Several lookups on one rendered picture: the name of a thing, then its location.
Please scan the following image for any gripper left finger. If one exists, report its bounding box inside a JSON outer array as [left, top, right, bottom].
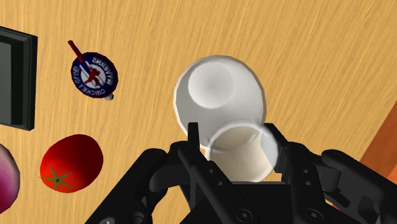
[[85, 122, 260, 224]]

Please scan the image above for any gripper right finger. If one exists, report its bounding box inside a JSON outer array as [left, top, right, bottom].
[[263, 123, 397, 224]]

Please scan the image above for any white bowl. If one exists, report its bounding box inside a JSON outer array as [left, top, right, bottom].
[[172, 55, 267, 150]]

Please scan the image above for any red tomato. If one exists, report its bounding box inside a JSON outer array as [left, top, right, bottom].
[[38, 134, 104, 193]]

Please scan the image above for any blue round disc red stick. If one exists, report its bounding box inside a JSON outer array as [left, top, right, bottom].
[[67, 40, 119, 102]]

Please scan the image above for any purple onion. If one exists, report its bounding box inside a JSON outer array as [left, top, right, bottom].
[[0, 144, 21, 215]]

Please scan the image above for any black rectangular tablet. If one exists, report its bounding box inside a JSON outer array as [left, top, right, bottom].
[[0, 26, 39, 132]]

